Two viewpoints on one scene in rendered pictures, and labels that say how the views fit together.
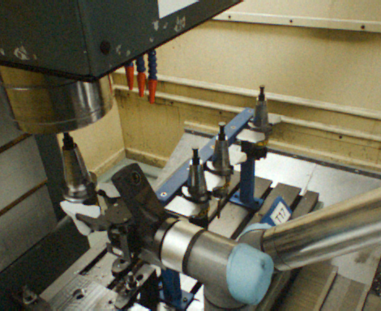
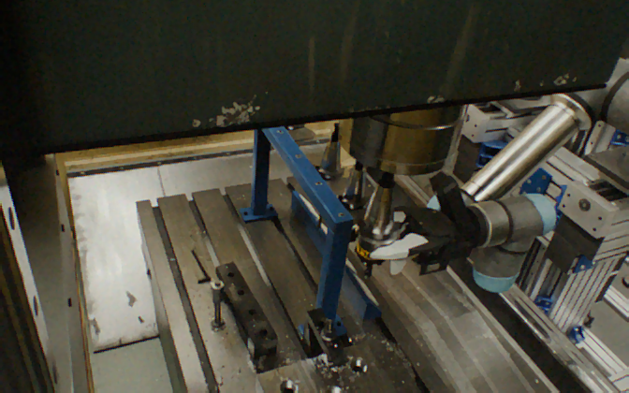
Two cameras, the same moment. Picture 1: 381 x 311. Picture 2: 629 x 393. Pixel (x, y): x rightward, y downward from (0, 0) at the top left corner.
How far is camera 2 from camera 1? 87 cm
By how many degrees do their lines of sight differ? 52
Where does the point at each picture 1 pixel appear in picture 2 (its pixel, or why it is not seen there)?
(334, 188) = (283, 168)
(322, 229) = (521, 165)
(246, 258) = (540, 200)
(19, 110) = (442, 149)
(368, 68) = not seen: hidden behind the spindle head
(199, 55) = not seen: hidden behind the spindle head
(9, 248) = not seen: outside the picture
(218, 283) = (534, 229)
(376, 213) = (553, 137)
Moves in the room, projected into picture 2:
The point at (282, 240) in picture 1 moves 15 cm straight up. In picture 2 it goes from (493, 188) to (518, 119)
